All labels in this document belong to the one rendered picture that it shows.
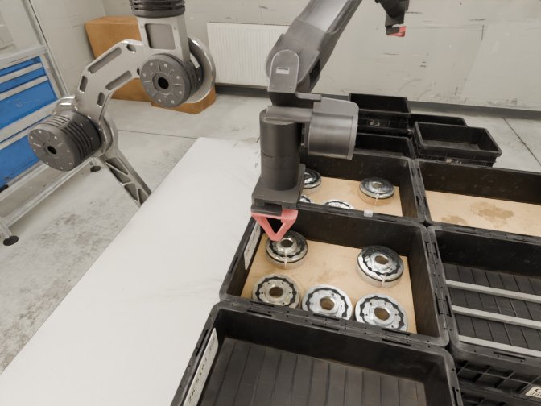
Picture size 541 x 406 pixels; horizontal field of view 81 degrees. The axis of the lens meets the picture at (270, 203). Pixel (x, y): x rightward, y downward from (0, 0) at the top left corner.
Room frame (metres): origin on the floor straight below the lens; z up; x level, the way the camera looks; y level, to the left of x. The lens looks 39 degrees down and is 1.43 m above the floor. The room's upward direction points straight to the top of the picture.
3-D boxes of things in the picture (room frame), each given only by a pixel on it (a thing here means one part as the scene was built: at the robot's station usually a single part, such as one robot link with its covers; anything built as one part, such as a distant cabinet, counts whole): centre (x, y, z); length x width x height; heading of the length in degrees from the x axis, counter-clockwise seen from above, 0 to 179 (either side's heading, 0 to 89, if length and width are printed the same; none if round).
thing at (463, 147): (1.62, -1.03, 0.37); 0.40 x 0.30 x 0.45; 78
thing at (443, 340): (0.44, -0.13, 0.92); 0.40 x 0.30 x 0.02; 77
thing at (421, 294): (0.44, -0.13, 0.87); 0.40 x 0.30 x 0.11; 77
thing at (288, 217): (0.38, -0.01, 1.10); 0.07 x 0.07 x 0.09; 77
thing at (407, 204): (0.73, -0.20, 0.87); 0.40 x 0.30 x 0.11; 77
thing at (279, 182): (0.40, -0.01, 1.17); 0.10 x 0.07 x 0.07; 167
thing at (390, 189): (0.78, -0.32, 0.86); 0.10 x 0.10 x 0.01
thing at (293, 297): (0.40, -0.01, 0.86); 0.10 x 0.10 x 0.01
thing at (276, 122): (0.39, -0.02, 1.23); 0.07 x 0.06 x 0.07; 78
